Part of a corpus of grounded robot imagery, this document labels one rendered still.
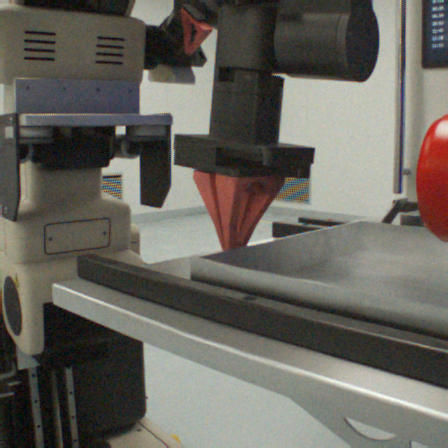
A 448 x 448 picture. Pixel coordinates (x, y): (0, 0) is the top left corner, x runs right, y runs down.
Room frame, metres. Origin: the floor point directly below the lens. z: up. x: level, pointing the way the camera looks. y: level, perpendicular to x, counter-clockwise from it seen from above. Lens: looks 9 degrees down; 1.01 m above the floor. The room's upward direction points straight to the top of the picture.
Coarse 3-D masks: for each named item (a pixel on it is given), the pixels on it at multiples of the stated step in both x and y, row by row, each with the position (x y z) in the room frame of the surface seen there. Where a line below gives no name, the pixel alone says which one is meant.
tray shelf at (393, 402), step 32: (192, 256) 0.58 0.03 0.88; (64, 288) 0.45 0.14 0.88; (96, 288) 0.45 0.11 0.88; (96, 320) 0.42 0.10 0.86; (128, 320) 0.39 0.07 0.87; (160, 320) 0.37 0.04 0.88; (192, 320) 0.37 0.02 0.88; (192, 352) 0.34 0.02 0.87; (224, 352) 0.32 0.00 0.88; (256, 352) 0.31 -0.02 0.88; (288, 352) 0.31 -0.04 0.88; (320, 352) 0.31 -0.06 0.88; (256, 384) 0.31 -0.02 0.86; (288, 384) 0.29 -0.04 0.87; (320, 384) 0.28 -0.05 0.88; (352, 384) 0.27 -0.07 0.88; (384, 384) 0.26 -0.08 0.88; (416, 384) 0.26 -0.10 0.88; (352, 416) 0.26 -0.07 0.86; (384, 416) 0.25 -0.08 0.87; (416, 416) 0.24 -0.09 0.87
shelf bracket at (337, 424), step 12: (312, 408) 0.39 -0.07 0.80; (324, 420) 0.39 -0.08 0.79; (336, 420) 0.38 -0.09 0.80; (336, 432) 0.38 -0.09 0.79; (348, 432) 0.37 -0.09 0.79; (348, 444) 0.37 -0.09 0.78; (360, 444) 0.36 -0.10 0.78; (372, 444) 0.36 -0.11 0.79; (384, 444) 0.35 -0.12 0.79; (396, 444) 0.34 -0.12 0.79; (408, 444) 0.34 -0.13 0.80
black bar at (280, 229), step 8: (272, 224) 0.69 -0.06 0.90; (280, 224) 0.69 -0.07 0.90; (288, 224) 0.68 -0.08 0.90; (296, 224) 0.67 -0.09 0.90; (304, 224) 0.68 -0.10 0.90; (272, 232) 0.69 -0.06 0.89; (280, 232) 0.69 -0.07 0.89; (288, 232) 0.68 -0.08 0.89; (296, 232) 0.67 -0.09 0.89; (304, 232) 0.66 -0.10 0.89
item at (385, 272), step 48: (288, 240) 0.50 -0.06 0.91; (336, 240) 0.56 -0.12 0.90; (384, 240) 0.58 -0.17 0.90; (432, 240) 0.54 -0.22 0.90; (240, 288) 0.38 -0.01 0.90; (288, 288) 0.35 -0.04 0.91; (336, 288) 0.33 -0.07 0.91; (384, 288) 0.44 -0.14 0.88; (432, 288) 0.44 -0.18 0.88; (432, 336) 0.28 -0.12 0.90
